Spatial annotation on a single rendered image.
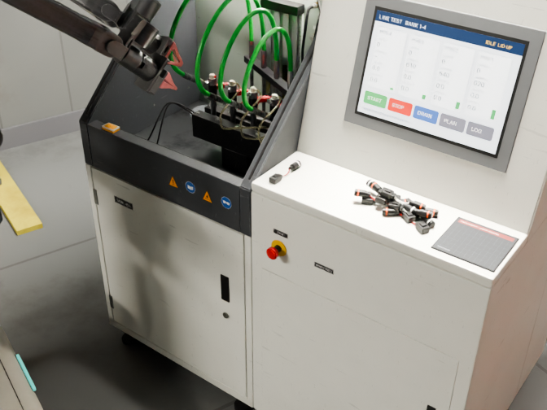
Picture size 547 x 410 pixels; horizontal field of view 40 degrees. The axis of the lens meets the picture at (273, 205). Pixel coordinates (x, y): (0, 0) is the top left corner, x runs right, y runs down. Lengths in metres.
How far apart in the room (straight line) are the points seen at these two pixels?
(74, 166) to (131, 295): 1.53
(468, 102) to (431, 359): 0.66
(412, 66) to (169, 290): 1.14
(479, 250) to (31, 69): 3.01
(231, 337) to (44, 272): 1.21
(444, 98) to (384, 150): 0.22
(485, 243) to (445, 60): 0.46
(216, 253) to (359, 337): 0.52
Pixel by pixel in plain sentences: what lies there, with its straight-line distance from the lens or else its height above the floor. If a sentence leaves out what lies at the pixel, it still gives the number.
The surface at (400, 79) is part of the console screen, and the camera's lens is 1.99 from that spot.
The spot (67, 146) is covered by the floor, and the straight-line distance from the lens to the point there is 4.35.
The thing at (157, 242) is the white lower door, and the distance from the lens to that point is 2.47.
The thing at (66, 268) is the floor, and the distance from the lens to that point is 3.42.
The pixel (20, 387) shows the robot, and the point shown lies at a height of 0.28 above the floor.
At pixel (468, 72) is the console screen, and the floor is 1.32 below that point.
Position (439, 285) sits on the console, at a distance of 1.85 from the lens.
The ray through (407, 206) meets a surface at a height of 1.01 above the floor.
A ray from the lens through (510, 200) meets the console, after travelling 1.94.
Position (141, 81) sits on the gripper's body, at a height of 1.25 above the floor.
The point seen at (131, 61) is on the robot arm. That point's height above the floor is 1.33.
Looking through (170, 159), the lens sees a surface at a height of 0.95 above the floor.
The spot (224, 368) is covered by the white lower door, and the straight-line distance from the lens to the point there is 2.60.
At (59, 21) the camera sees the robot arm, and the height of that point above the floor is 1.46.
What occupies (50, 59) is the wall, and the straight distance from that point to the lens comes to 4.32.
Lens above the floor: 2.06
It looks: 34 degrees down
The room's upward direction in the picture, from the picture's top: straight up
